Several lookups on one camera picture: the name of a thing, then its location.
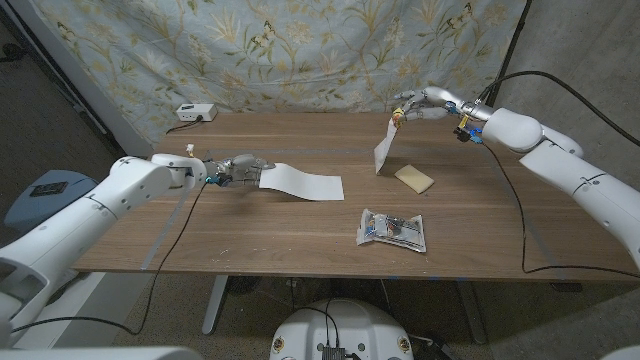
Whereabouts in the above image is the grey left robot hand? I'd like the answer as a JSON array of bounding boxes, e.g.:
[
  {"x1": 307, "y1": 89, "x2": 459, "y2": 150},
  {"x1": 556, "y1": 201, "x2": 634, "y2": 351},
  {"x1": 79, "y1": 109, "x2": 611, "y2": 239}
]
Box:
[{"x1": 203, "y1": 153, "x2": 276, "y2": 189}]

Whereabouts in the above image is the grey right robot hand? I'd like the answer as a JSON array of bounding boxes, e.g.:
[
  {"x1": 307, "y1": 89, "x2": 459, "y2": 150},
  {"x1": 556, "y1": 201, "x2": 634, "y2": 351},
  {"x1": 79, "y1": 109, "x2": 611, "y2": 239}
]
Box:
[{"x1": 393, "y1": 86, "x2": 494, "y2": 124}]

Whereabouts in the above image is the white sticker release liner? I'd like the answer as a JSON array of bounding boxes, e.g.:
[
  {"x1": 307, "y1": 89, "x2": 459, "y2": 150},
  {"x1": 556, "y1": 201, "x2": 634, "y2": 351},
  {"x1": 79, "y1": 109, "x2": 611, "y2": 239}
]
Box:
[{"x1": 258, "y1": 162, "x2": 346, "y2": 202}]

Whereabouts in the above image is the yellow new driver bumper sticker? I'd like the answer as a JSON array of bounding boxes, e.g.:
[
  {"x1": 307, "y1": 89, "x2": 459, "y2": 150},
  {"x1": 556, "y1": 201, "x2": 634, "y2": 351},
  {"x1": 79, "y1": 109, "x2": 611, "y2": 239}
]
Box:
[{"x1": 373, "y1": 107, "x2": 405, "y2": 176}]

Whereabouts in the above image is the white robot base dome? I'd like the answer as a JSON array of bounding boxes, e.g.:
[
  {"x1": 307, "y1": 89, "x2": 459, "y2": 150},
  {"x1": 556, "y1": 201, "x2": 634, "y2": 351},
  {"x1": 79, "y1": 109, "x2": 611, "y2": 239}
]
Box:
[{"x1": 269, "y1": 298, "x2": 415, "y2": 360}]

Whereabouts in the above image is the beige sponge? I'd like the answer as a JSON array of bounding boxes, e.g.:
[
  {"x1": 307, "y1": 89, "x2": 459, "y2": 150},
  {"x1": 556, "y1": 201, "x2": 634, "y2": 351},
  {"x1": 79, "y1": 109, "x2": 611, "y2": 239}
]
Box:
[{"x1": 393, "y1": 164, "x2": 435, "y2": 195}]

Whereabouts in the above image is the clear plastic parts package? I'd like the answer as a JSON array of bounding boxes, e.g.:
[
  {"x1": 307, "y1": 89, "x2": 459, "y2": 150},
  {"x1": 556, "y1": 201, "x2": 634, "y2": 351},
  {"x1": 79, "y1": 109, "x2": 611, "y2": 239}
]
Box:
[{"x1": 355, "y1": 208, "x2": 428, "y2": 254}]

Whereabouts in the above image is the white power box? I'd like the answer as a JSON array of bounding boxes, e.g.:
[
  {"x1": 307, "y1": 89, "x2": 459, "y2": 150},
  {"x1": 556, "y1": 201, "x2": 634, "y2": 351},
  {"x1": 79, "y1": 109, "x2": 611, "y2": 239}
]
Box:
[{"x1": 175, "y1": 103, "x2": 219, "y2": 123}]

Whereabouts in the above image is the black backdrop pole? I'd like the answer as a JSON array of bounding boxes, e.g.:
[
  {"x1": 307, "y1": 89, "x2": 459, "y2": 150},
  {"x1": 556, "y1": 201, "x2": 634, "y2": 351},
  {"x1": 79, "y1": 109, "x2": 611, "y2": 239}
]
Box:
[{"x1": 483, "y1": 0, "x2": 532, "y2": 109}]

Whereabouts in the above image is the floral butterfly backdrop cloth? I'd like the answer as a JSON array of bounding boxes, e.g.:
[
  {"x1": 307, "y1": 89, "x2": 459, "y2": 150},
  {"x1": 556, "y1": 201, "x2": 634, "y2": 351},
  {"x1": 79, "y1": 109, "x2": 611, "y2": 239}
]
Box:
[{"x1": 29, "y1": 0, "x2": 529, "y2": 149}]

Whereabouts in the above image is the metal table leg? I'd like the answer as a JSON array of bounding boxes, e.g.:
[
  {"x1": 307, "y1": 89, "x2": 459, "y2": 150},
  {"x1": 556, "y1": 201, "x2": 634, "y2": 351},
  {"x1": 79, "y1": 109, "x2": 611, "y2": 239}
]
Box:
[
  {"x1": 201, "y1": 274, "x2": 231, "y2": 335},
  {"x1": 457, "y1": 280, "x2": 489, "y2": 345}
]

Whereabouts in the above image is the black device on bin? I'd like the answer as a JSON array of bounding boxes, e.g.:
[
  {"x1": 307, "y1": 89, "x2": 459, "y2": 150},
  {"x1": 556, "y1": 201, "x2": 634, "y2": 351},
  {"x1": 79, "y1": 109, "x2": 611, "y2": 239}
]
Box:
[{"x1": 29, "y1": 181, "x2": 69, "y2": 198}]

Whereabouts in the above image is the blue plastic bin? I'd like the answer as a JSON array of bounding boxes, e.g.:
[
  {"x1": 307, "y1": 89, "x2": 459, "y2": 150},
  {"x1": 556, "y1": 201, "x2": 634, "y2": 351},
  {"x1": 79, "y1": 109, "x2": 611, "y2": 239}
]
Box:
[{"x1": 17, "y1": 169, "x2": 101, "y2": 236}]

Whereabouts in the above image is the black power box cable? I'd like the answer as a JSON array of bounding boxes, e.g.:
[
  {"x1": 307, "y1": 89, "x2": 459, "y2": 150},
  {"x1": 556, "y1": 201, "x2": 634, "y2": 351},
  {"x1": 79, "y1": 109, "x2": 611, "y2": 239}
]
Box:
[{"x1": 165, "y1": 115, "x2": 204, "y2": 135}]

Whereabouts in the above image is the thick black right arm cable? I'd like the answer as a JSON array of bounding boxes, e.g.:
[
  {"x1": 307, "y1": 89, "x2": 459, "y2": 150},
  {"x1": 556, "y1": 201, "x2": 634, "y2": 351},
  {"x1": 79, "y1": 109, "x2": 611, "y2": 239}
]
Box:
[{"x1": 474, "y1": 69, "x2": 640, "y2": 149}]

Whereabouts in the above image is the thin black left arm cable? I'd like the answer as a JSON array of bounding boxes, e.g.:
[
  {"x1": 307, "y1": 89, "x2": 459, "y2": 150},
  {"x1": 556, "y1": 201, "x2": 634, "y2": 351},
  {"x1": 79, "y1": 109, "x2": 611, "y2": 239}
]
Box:
[{"x1": 9, "y1": 180, "x2": 209, "y2": 337}]

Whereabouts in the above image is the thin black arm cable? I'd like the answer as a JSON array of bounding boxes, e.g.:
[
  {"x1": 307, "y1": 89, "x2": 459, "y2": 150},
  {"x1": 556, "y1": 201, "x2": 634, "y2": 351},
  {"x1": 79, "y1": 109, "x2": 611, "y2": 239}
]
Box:
[
  {"x1": 479, "y1": 139, "x2": 640, "y2": 280},
  {"x1": 9, "y1": 180, "x2": 209, "y2": 337}
]

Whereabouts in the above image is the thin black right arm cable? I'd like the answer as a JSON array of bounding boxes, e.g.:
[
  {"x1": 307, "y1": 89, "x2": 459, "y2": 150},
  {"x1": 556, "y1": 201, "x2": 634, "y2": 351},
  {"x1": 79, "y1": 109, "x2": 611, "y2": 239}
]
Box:
[{"x1": 479, "y1": 139, "x2": 640, "y2": 280}]

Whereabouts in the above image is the black door frame strip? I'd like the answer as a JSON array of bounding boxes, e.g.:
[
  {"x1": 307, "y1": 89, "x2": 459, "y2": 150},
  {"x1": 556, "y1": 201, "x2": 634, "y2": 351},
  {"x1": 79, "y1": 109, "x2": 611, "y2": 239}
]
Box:
[{"x1": 0, "y1": 3, "x2": 127, "y2": 162}]

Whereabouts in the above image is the black base dome cable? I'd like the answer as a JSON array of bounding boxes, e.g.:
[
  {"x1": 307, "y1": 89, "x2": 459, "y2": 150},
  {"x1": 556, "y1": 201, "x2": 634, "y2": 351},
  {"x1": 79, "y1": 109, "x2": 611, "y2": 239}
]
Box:
[{"x1": 292, "y1": 298, "x2": 342, "y2": 349}]

